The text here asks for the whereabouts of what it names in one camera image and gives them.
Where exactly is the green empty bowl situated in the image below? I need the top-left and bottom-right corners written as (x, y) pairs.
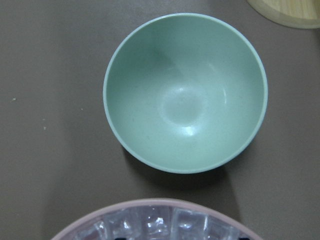
top-left (102, 13), bottom-right (268, 174)

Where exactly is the pink bowl of ice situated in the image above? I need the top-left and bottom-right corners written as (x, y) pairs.
top-left (54, 198), bottom-right (261, 240)

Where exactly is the wooden cup stand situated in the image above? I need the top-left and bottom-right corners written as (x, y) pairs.
top-left (248, 0), bottom-right (320, 29)

